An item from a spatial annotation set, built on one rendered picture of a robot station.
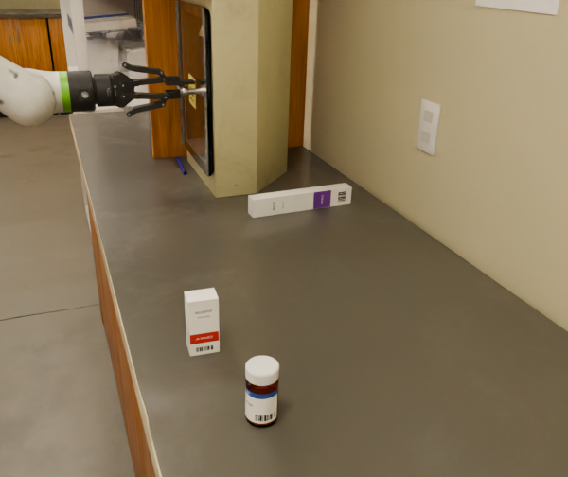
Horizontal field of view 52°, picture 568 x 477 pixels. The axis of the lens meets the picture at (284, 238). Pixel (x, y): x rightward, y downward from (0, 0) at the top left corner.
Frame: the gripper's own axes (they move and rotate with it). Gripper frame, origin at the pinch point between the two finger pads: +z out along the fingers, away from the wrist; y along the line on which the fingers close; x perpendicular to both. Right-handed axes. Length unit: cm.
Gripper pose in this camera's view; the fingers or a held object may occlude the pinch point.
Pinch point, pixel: (180, 87)
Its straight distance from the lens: 152.7
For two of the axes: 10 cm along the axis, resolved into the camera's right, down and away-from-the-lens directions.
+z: 9.3, -1.3, 3.4
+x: -3.6, -4.0, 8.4
